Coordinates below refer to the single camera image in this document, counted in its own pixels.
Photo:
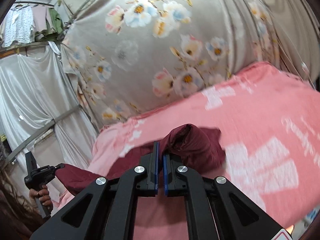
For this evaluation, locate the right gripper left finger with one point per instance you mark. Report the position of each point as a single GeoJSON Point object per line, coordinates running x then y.
{"type": "Point", "coordinates": [106, 209]}

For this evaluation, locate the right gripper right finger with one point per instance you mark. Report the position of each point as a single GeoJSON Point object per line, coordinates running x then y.
{"type": "Point", "coordinates": [215, 208]}

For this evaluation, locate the maroon puffer jacket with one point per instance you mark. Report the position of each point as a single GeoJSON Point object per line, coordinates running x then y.
{"type": "Point", "coordinates": [199, 148]}

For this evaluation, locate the person's left hand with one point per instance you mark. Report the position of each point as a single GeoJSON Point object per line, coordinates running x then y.
{"type": "Point", "coordinates": [43, 196]}

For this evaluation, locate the white satin drape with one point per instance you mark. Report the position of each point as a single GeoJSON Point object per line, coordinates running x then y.
{"type": "Point", "coordinates": [41, 114]}

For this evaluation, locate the pink fleece blanket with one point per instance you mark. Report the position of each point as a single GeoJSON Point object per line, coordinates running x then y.
{"type": "Point", "coordinates": [269, 123]}

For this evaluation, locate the hanging white patterned garment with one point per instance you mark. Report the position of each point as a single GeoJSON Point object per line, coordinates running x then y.
{"type": "Point", "coordinates": [19, 26]}

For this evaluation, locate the hanging green garment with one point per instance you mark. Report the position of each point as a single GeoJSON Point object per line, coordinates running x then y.
{"type": "Point", "coordinates": [48, 23]}

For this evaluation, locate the grey floral curtain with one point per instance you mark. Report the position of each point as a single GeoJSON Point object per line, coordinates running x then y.
{"type": "Point", "coordinates": [127, 57]}

